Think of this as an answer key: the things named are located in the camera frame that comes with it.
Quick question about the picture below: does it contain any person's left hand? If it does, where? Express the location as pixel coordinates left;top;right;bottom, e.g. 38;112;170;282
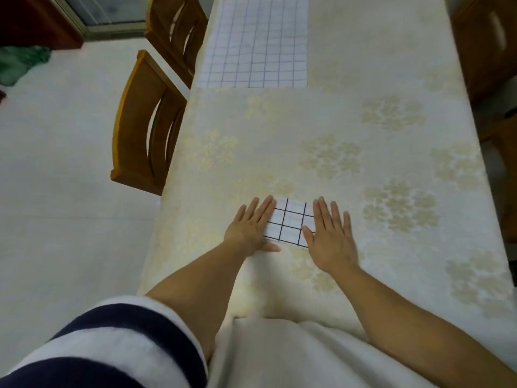
222;195;282;258

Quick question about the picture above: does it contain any person's right hand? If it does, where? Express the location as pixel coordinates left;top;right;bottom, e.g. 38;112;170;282
301;196;360;278

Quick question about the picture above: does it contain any checked cloth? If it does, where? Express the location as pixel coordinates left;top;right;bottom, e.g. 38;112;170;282
197;0;310;89

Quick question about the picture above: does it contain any person's left forearm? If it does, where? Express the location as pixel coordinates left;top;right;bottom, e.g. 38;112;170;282
145;238;249;362

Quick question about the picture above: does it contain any person's right forearm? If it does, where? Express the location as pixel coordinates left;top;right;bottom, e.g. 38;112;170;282
329;264;517;388

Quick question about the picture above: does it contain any wooden dining chair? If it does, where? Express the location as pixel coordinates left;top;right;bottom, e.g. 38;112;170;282
110;49;188;197
451;0;517;103
478;113;517;243
145;0;209;89

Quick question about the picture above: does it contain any table with cream floral tablecloth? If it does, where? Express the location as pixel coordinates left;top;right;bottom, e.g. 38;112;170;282
137;0;517;352

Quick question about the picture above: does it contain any glass sliding door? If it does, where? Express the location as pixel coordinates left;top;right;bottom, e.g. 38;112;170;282
48;0;215;41

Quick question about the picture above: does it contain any green cloth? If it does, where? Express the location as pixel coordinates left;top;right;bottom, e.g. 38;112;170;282
0;45;52;87

